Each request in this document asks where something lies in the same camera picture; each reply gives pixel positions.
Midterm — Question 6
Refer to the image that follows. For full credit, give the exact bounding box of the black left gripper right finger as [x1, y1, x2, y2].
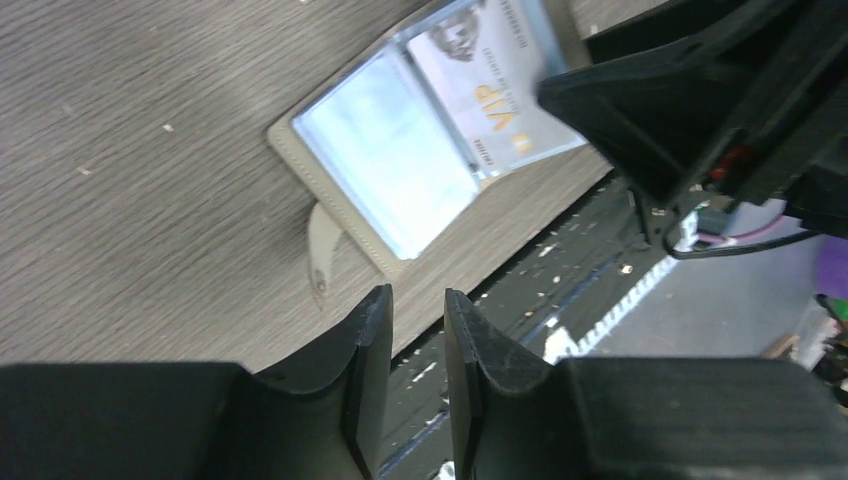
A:
[444, 289, 847, 479]

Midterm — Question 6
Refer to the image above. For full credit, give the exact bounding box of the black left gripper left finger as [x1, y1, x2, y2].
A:
[1, 285, 393, 479]

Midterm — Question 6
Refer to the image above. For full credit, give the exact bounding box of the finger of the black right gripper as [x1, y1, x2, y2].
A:
[537, 1, 847, 205]

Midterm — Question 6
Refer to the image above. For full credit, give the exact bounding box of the white VIP card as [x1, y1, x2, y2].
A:
[405, 1, 585, 177]

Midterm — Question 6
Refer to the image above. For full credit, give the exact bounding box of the grey card holder wallet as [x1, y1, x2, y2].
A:
[266, 0, 614, 313]

